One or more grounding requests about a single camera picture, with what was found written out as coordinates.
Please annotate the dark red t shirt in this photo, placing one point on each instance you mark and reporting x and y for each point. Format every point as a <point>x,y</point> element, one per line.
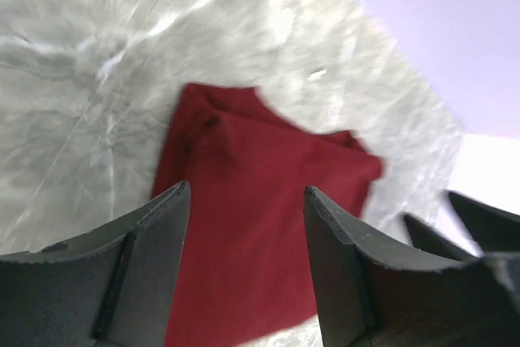
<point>245,271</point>

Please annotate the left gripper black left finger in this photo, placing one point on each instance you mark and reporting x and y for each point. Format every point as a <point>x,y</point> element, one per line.
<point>112,286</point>

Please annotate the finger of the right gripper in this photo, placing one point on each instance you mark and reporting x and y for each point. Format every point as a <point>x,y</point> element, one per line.
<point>427,239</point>
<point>493,229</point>

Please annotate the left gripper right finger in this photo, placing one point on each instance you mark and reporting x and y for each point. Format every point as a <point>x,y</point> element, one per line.
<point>373,290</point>

